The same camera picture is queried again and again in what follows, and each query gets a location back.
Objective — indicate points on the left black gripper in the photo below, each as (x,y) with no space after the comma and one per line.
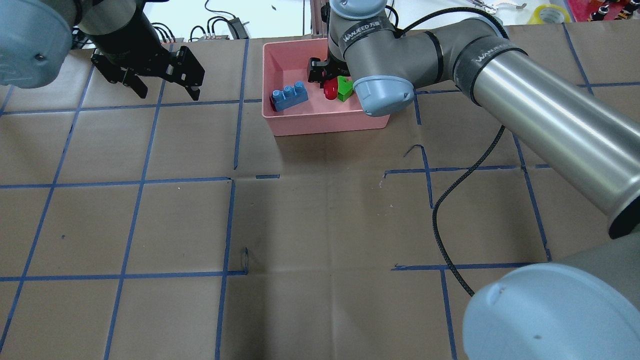
(123,41)

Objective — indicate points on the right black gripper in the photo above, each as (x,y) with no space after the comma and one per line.
(316,73)

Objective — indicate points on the red toy block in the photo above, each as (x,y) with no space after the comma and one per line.
(330,88)

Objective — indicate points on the green toy block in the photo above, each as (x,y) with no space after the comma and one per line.
(345,88)

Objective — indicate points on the blue toy block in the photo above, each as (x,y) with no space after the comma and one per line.
(289,96)

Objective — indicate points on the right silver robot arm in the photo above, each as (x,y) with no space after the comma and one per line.
(583,307)

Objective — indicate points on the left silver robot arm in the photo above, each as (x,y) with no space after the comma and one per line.
(37,35)

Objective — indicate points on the pink plastic box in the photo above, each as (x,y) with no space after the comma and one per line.
(285,63)

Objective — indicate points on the black power adapter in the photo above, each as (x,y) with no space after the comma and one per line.
(237,29)

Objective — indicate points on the yellow tape roll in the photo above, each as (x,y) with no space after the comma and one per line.
(549,14)

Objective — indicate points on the red plastic tray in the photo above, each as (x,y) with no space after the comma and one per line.
(583,10)

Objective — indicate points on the aluminium frame post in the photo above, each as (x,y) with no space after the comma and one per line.
(319,12)

